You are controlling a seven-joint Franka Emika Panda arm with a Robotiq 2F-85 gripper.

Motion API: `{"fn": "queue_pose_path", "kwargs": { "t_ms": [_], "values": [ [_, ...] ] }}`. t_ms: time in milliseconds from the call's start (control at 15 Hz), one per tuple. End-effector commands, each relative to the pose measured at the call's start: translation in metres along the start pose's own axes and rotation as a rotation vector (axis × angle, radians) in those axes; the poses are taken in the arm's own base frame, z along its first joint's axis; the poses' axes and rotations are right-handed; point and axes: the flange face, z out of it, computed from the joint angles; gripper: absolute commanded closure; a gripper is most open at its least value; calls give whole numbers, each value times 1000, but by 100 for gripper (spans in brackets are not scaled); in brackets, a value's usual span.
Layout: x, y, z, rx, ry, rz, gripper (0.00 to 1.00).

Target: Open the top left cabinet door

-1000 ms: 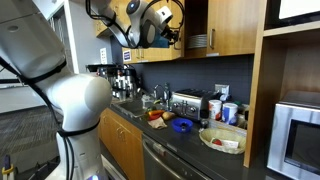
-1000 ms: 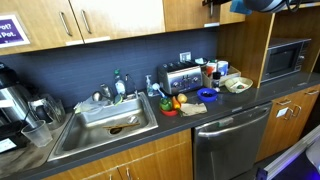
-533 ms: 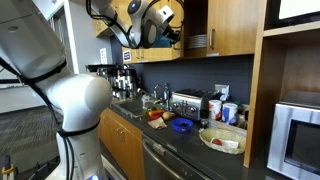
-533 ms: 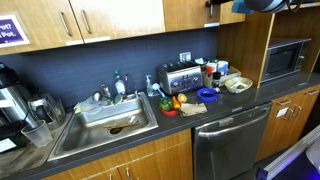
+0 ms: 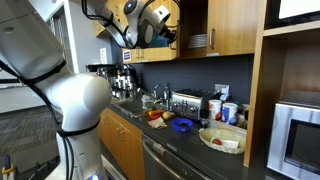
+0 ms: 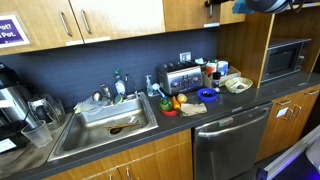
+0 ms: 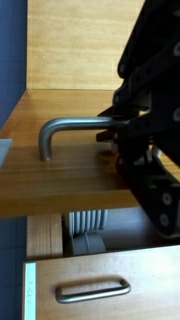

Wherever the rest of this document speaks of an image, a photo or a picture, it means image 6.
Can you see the blue bowl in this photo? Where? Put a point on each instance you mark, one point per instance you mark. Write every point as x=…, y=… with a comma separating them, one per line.
x=207, y=94

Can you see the black pepper shaker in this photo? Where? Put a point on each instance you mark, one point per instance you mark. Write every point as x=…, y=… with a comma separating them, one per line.
x=216, y=80

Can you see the stainless steel sink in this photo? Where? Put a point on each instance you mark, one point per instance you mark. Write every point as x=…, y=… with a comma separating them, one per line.
x=84, y=130

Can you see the lower sink cabinet door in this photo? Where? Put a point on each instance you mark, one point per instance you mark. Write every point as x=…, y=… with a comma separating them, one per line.
x=168, y=158

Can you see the glass pitcher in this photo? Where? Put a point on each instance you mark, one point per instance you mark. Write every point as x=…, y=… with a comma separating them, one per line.
x=44, y=107

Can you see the chrome faucet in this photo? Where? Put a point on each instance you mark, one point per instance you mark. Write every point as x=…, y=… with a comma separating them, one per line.
x=131, y=83

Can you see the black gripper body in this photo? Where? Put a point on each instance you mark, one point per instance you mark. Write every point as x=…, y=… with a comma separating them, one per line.
x=216, y=2

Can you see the hand soap pump bottle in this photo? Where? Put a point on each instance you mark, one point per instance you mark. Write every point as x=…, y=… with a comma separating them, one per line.
x=150, y=91

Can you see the wooden spoon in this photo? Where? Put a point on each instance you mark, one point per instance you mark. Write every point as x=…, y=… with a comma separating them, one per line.
x=120, y=126

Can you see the dish soap bottle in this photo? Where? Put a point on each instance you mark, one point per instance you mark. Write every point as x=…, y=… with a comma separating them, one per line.
x=119, y=83

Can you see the red plate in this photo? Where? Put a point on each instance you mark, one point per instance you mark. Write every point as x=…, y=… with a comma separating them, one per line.
x=169, y=113

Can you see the wooden condiment box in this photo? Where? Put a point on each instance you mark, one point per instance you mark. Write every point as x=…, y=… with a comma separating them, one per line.
x=232, y=72

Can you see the yellow potato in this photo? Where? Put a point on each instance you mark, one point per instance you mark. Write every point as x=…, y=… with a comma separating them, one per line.
x=182, y=98

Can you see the lower right cabinet door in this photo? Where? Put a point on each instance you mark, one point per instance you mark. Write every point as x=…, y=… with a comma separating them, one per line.
x=287, y=120

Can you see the blue white canister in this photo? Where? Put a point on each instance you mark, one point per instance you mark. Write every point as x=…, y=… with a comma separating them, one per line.
x=223, y=67

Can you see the wall power outlet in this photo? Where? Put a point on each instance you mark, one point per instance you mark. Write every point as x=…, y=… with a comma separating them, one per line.
x=186, y=56

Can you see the clear plastic cup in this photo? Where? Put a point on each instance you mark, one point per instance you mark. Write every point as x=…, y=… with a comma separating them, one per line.
x=39, y=135

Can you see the white dish brush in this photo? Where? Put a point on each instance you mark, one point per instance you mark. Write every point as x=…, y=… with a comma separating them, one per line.
x=156, y=87

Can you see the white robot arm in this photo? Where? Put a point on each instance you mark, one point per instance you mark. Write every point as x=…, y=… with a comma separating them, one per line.
x=268, y=6

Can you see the stainless steel dishwasher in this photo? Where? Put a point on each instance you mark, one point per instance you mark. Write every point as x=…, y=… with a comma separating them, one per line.
x=227, y=147

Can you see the brown paper napkin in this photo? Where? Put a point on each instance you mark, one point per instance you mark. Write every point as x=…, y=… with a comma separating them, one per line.
x=188, y=109

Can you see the purple sign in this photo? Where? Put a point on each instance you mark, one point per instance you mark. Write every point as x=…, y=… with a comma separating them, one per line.
x=12, y=31

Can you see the silver toaster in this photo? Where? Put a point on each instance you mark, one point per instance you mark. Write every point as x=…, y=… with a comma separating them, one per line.
x=179, y=77

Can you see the silver microwave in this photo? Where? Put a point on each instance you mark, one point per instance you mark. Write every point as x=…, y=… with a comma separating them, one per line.
x=285, y=56

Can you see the black coffee machine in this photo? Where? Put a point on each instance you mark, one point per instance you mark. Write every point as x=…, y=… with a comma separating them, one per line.
x=14, y=99

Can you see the red white canister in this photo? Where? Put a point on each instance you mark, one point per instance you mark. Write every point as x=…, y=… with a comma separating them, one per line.
x=211, y=67

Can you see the green bell pepper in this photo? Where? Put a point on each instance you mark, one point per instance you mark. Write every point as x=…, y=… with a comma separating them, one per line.
x=166, y=104

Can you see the wooden cabinet door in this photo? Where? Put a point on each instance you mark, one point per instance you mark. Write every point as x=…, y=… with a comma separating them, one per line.
x=47, y=24
x=227, y=16
x=103, y=20
x=182, y=15

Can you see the orange pepper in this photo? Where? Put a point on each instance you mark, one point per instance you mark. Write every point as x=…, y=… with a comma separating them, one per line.
x=176, y=104

